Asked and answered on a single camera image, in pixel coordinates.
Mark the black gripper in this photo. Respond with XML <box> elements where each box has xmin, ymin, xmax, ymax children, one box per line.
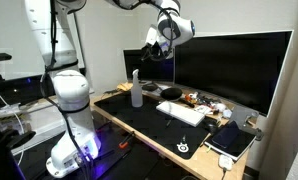
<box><xmin>140</xmin><ymin>41</ymin><xmax>172</xmax><ymax>63</ymax></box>

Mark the white spray bottle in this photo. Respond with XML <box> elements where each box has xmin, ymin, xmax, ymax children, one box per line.
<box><xmin>130</xmin><ymin>68</ymin><xmax>144</xmax><ymax>108</ymax></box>

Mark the small black computer monitor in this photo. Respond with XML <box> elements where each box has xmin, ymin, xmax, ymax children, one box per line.
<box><xmin>123</xmin><ymin>48</ymin><xmax>176</xmax><ymax>83</ymax></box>

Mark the white paper stack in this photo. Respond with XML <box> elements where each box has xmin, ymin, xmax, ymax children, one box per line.
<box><xmin>140</xmin><ymin>81</ymin><xmax>172</xmax><ymax>98</ymax></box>

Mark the small orange gadget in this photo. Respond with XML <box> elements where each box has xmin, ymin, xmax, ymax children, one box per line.
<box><xmin>183</xmin><ymin>93</ymin><xmax>199</xmax><ymax>104</ymax></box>

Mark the white keyboard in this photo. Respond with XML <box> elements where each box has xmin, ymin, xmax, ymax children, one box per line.
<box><xmin>155</xmin><ymin>100</ymin><xmax>206</xmax><ymax>128</ymax></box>

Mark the black desk mat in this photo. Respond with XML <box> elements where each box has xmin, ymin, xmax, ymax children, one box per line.
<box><xmin>93</xmin><ymin>93</ymin><xmax>211</xmax><ymax>160</ymax></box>

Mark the white printed packet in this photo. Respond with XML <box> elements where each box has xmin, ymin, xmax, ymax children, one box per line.
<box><xmin>194</xmin><ymin>104</ymin><xmax>213</xmax><ymax>116</ymax></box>

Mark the wide black computer monitor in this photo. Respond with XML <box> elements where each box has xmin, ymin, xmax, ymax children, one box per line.
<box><xmin>173</xmin><ymin>30</ymin><xmax>294</xmax><ymax>117</ymax></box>

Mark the white crumpled tissue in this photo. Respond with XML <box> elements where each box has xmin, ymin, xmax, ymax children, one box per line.
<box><xmin>212</xmin><ymin>102</ymin><xmax>227</xmax><ymax>113</ymax></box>

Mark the black computer mouse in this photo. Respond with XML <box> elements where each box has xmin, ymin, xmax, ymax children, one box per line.
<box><xmin>202</xmin><ymin>117</ymin><xmax>219</xmax><ymax>133</ymax></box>

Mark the dark smartphone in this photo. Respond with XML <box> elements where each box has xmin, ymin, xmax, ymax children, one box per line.
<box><xmin>211</xmin><ymin>120</ymin><xmax>241</xmax><ymax>149</ymax></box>

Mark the grey metal stand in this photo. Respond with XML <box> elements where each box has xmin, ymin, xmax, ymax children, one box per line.
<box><xmin>229</xmin><ymin>104</ymin><xmax>265</xmax><ymax>141</ymax></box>

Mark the black notebook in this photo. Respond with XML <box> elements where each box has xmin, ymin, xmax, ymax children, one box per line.
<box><xmin>203</xmin><ymin>124</ymin><xmax>257</xmax><ymax>162</ymax></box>

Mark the black glossy panel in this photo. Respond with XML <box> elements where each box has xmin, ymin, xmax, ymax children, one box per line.
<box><xmin>0</xmin><ymin>73</ymin><xmax>57</xmax><ymax>113</ymax></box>

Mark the white charger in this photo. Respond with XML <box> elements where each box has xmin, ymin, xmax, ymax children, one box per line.
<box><xmin>218</xmin><ymin>154</ymin><xmax>234</xmax><ymax>172</ymax></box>

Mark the orange handled clamp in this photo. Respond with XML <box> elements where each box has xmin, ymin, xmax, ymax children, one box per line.
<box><xmin>118</xmin><ymin>130</ymin><xmax>136</xmax><ymax>150</ymax></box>

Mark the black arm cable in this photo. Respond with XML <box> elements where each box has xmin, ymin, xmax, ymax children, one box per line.
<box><xmin>38</xmin><ymin>0</ymin><xmax>94</xmax><ymax>180</ymax></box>

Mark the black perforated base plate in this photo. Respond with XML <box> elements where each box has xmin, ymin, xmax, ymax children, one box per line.
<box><xmin>18</xmin><ymin>113</ymin><xmax>163</xmax><ymax>180</ymax></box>

